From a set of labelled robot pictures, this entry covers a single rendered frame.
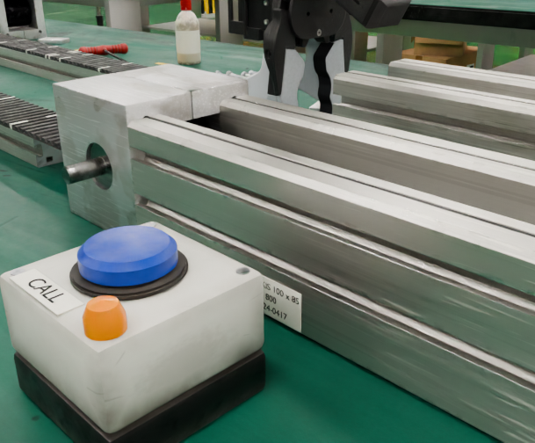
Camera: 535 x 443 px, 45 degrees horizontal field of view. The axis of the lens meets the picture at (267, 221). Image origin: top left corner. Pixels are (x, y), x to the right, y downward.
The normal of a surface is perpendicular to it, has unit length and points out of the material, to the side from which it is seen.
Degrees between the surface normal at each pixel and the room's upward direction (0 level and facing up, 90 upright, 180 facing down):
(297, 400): 0
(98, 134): 90
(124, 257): 3
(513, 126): 90
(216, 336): 90
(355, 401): 0
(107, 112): 90
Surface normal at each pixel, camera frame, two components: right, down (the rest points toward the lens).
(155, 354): 0.70, 0.29
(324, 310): -0.71, 0.29
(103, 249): -0.04, -0.90
